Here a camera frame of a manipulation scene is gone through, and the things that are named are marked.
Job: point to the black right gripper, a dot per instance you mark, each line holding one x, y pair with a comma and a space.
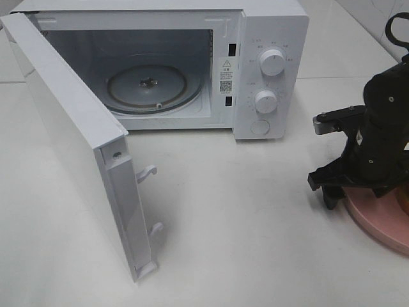
372, 158

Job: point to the pink round plate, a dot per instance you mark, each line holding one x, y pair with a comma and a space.
382, 218

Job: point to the white microwave door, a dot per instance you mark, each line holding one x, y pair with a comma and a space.
90, 143

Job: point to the burger with lettuce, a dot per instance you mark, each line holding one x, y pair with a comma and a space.
402, 197

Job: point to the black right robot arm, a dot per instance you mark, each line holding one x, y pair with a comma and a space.
386, 99

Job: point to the round door release button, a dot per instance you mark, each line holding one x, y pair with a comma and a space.
260, 127

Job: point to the white lower microwave knob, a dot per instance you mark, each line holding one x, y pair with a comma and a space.
266, 101

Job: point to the white microwave knob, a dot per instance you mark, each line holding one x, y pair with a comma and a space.
272, 61
266, 101

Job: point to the white upper microwave knob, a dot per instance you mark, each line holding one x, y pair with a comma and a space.
272, 61

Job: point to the white microwave oven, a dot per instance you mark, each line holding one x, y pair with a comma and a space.
92, 53

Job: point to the white warning label sticker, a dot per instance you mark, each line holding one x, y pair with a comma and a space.
226, 72

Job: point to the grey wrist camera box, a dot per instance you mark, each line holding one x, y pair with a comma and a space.
345, 120

